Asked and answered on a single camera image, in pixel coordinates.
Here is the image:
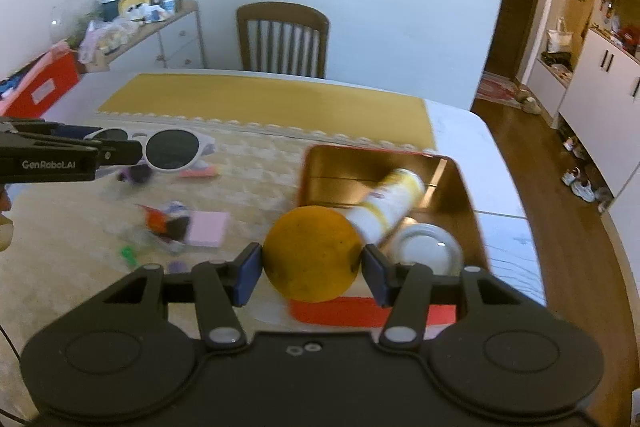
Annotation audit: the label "small green toy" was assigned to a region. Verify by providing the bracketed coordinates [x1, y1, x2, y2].
[119, 246, 139, 270]

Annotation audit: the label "red patterned doormat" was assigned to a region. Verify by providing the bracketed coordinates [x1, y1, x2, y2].
[475, 72, 521, 108]

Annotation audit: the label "black egg-shaped toy package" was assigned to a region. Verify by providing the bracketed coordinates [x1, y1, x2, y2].
[160, 200, 191, 242]

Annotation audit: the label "pink highlighter pen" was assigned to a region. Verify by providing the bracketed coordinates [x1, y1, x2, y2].
[179, 164, 219, 179]

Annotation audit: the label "round tin lid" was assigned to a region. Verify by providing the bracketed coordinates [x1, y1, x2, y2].
[388, 223, 463, 277]

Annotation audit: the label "red metal tin box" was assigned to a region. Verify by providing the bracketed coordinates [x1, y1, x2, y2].
[288, 143, 492, 329]

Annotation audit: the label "person's hand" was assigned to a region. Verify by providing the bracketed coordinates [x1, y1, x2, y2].
[0, 185, 14, 251]

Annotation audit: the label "brown wooden chair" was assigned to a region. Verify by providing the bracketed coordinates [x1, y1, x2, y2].
[235, 1, 330, 78]

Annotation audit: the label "pink sticky note pad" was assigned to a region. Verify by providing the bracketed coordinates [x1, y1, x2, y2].
[184, 211, 231, 248]

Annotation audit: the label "red snack wrapper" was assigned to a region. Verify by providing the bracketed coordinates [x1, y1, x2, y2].
[139, 205, 171, 236]

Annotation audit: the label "white frame sunglasses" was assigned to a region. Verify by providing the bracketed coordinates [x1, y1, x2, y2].
[85, 128, 216, 172]

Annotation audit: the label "white drawer sideboard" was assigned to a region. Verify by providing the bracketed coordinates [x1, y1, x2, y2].
[80, 0, 207, 72]

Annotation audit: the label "purple spiky toy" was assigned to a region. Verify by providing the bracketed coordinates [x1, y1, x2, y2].
[117, 164, 154, 186]

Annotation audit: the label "teal yellow tissue box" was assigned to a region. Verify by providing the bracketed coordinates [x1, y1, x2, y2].
[101, 0, 150, 22]

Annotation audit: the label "yellow beige table mat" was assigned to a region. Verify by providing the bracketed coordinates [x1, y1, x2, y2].
[1, 75, 436, 415]

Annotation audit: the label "white yellow cylindrical bottle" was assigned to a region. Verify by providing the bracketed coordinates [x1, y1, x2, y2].
[345, 168, 426, 245]

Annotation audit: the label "white wall cabinet unit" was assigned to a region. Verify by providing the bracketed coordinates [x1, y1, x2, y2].
[524, 0, 639, 196]

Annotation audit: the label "plastic bag with food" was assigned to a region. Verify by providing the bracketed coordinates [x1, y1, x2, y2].
[78, 17, 141, 64]

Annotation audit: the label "orange fruit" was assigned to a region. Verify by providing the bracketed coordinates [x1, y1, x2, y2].
[262, 206, 362, 303]

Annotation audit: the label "white tote bag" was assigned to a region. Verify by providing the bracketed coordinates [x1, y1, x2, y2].
[546, 17, 573, 53]

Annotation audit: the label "white sneakers pair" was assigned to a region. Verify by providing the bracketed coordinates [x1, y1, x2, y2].
[561, 167, 613, 213]

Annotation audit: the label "red storage box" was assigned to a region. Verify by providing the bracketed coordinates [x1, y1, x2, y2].
[1, 40, 79, 118]

